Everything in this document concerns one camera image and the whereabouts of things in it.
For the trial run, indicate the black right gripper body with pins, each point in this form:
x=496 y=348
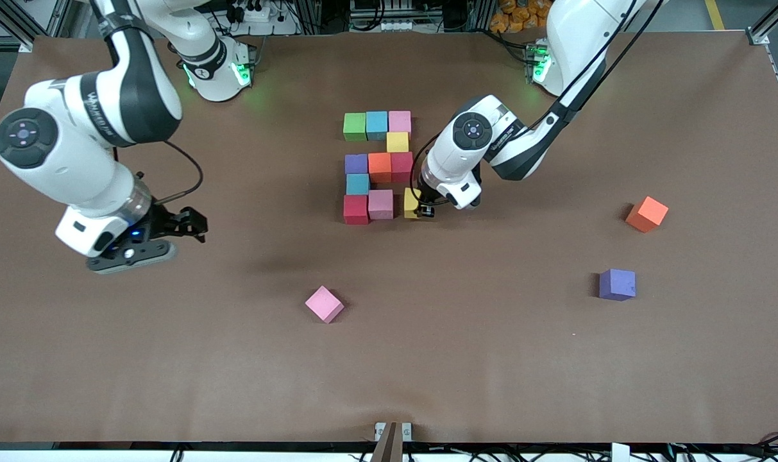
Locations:
x=165 y=223

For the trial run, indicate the yellow foam cube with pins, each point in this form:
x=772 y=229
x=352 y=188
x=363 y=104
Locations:
x=410 y=203
x=397 y=142

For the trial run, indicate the red foam cube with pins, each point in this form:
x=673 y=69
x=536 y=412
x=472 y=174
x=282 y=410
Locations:
x=356 y=209
x=401 y=167

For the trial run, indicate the pink foam cube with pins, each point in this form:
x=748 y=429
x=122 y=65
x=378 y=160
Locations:
x=381 y=204
x=399 y=122
x=324 y=303

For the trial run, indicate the orange foam cube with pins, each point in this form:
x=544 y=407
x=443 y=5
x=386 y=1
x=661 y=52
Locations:
x=380 y=167
x=646 y=213

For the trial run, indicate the blue foam cube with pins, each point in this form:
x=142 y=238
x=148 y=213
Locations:
x=357 y=184
x=376 y=125

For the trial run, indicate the purple foam cube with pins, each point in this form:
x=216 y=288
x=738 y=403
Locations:
x=356 y=163
x=617 y=284

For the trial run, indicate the green foam cube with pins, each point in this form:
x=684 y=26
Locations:
x=355 y=126

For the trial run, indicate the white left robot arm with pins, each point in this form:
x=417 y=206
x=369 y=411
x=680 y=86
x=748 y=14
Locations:
x=472 y=147

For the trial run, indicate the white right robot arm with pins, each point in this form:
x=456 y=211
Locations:
x=74 y=154

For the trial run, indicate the brown table cover sheet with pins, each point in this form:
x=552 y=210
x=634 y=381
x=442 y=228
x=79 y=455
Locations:
x=388 y=372

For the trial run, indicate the grey electronics box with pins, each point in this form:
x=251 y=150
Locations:
x=395 y=24

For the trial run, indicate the pile of orange objects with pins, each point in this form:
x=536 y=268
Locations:
x=523 y=16

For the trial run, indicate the white power strip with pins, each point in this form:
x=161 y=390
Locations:
x=273 y=27

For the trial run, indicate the aluminium frame profile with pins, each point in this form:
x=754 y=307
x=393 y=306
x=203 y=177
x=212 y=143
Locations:
x=24 y=45
x=757 y=37

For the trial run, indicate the metal table edge bracket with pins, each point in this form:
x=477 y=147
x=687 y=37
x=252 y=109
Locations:
x=406 y=431

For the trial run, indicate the brown tapered post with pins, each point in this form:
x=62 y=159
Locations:
x=388 y=449

